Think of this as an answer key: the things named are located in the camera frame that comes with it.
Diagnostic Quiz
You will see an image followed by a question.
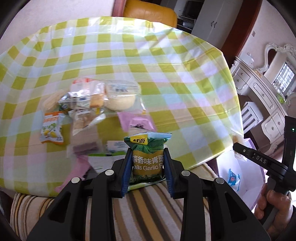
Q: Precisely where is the round bread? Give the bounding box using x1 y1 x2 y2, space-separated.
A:
104 80 146 113

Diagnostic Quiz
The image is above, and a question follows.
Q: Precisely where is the blue white candy packet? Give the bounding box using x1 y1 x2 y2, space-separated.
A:
227 169 241 192

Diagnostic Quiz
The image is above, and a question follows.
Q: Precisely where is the white wardrobe cabinet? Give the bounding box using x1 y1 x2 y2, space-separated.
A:
192 0 242 49

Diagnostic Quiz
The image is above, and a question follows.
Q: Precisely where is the pink snack bar packet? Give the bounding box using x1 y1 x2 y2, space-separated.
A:
117 112 157 132

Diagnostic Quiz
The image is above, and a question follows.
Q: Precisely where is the white ornate dressing table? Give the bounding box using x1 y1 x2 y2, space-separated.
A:
230 57 287 155

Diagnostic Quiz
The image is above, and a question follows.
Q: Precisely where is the orange lemon snack packet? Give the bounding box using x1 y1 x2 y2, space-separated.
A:
40 111 65 145

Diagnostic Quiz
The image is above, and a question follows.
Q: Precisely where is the green garlic peas snack packet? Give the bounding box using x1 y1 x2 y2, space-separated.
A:
124 132 172 190

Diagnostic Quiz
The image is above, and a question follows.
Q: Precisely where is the purple white cardboard box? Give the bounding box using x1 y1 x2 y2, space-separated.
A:
207 141 265 210

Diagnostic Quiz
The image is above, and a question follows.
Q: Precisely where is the striped beige sofa cushion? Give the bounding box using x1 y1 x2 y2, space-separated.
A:
9 163 218 241

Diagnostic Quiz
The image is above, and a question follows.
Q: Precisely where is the person's right hand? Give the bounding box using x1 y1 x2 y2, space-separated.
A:
254 182 294 238

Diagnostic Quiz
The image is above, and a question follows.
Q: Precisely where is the green checkered tablecloth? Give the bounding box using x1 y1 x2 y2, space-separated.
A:
1 16 243 197

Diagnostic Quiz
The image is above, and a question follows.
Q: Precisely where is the orange leather armchair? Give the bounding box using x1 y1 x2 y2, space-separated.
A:
123 0 177 28

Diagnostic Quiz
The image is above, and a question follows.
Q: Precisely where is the red white wafer packet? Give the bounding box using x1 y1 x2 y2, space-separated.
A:
68 78 105 109

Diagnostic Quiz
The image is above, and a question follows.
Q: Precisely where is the ornate white framed mirror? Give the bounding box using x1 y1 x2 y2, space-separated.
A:
256 43 295 109

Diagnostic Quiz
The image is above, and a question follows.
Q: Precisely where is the clear biscuit packet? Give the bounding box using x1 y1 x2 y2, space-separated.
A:
68 108 106 136

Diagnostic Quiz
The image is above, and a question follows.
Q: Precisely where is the white slatted stool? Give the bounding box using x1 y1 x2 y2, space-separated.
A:
241 101 263 133

